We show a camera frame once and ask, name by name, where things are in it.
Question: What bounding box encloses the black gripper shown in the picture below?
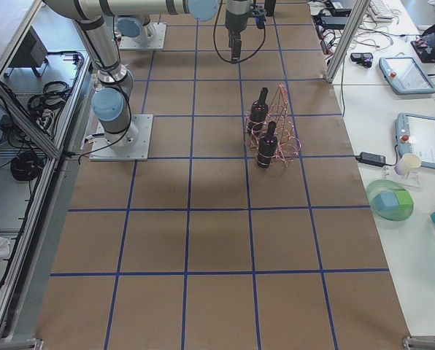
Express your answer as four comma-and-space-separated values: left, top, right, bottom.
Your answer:
225, 0, 249, 63

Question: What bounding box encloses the dark wine bottle in rack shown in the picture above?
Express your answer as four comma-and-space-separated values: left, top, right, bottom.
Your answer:
247, 87, 269, 133

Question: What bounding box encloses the far teach pendant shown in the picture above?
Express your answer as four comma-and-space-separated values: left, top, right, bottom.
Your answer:
378, 56, 435, 95

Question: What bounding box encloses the teach pendant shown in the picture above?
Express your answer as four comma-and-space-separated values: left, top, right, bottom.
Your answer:
395, 112, 435, 169
378, 56, 435, 95

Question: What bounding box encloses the black power adapter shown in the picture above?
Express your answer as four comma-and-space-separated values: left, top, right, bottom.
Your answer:
355, 152, 386, 168

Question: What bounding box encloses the paper cup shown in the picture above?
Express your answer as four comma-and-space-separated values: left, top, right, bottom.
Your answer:
394, 153, 422, 176

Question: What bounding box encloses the near teach pendant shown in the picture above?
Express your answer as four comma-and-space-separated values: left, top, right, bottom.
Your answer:
395, 112, 435, 169

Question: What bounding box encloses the green bowl with blocks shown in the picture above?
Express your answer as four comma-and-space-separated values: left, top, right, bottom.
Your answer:
366, 179, 414, 221

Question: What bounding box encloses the black braided cable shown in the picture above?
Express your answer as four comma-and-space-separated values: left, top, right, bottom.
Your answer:
212, 0, 267, 65

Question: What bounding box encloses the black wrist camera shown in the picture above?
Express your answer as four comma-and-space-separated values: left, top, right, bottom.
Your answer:
250, 0, 276, 30

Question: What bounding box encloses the copper wire wine rack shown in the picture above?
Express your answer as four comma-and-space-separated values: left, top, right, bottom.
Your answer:
246, 84, 301, 167

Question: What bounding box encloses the aluminium frame post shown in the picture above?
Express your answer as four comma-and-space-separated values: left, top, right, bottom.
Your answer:
325, 0, 370, 83

